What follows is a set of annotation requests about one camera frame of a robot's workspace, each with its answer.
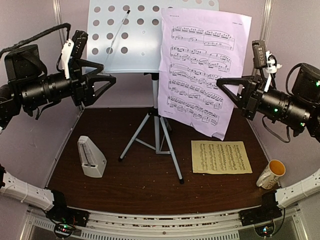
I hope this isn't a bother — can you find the white folding music stand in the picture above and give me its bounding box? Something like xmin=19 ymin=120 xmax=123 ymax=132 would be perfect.
xmin=86 ymin=0 xmax=219 ymax=184

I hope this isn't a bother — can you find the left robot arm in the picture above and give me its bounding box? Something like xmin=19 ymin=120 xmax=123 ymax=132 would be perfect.
xmin=0 ymin=23 xmax=116 ymax=131

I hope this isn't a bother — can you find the yellow sheet music page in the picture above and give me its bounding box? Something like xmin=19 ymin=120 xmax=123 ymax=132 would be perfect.
xmin=191 ymin=140 xmax=253 ymax=175

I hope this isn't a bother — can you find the purple sheet music page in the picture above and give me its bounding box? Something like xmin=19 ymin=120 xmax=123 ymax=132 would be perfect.
xmin=157 ymin=8 xmax=252 ymax=140

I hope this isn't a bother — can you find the white mug orange inside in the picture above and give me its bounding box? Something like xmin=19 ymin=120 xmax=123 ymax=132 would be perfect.
xmin=256 ymin=159 xmax=286 ymax=190

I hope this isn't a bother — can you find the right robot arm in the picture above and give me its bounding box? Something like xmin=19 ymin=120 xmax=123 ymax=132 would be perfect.
xmin=216 ymin=63 xmax=320 ymax=221

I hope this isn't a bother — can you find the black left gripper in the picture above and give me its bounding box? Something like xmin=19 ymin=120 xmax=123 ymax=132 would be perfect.
xmin=18 ymin=57 xmax=116 ymax=109

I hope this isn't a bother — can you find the white metronome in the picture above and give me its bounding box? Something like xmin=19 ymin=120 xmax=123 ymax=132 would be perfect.
xmin=77 ymin=135 xmax=107 ymax=178

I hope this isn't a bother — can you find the aluminium front rail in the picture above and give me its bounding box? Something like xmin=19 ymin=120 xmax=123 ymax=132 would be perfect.
xmin=24 ymin=197 xmax=303 ymax=240

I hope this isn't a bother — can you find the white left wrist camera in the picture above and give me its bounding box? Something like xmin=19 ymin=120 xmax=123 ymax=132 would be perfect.
xmin=60 ymin=30 xmax=88 ymax=80

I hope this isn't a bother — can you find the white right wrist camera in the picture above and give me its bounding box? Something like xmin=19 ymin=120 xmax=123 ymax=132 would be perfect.
xmin=251 ymin=40 xmax=282 ymax=93

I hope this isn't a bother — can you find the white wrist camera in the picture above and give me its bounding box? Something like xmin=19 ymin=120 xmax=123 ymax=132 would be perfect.
xmin=251 ymin=40 xmax=282 ymax=93
xmin=60 ymin=30 xmax=88 ymax=80

